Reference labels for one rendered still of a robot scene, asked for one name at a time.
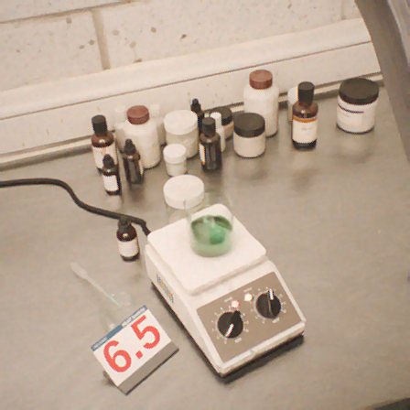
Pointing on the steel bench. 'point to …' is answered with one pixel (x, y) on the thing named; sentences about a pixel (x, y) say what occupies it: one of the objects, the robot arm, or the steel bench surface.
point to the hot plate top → (176, 259)
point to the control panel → (268, 327)
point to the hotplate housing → (178, 300)
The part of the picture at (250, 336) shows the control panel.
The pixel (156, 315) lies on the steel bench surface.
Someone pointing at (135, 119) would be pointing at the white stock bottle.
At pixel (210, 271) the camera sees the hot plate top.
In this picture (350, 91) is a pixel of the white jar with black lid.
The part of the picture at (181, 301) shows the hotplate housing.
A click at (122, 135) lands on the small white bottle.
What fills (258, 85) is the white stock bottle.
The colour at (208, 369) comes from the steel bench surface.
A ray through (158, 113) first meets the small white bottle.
